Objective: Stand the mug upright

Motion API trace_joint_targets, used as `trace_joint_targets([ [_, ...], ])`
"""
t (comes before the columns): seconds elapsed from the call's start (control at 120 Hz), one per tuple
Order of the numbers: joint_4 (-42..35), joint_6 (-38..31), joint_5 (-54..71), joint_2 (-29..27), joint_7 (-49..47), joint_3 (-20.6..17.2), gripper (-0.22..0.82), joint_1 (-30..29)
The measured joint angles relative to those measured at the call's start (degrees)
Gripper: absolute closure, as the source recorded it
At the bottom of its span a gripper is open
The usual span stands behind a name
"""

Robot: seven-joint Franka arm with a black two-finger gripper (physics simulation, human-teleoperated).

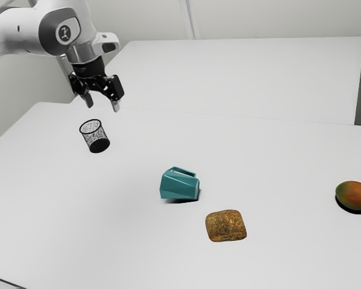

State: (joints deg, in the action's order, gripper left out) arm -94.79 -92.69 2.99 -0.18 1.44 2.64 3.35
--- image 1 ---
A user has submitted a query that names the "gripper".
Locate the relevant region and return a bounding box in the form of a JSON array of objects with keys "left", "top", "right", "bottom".
[{"left": 67, "top": 58, "right": 126, "bottom": 113}]

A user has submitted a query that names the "black mesh pen holder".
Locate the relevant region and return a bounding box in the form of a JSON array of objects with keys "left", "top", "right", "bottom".
[{"left": 78, "top": 119, "right": 111, "bottom": 154}]

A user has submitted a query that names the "teal faceted mug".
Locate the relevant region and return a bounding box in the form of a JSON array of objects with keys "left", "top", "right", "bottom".
[{"left": 159, "top": 165, "right": 202, "bottom": 202}]

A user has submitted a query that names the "brown bread roll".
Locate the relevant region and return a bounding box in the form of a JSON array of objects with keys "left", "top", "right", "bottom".
[{"left": 205, "top": 209, "right": 248, "bottom": 242}]

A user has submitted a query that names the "red green mango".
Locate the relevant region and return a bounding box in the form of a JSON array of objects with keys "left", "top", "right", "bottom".
[{"left": 335, "top": 180, "right": 361, "bottom": 211}]

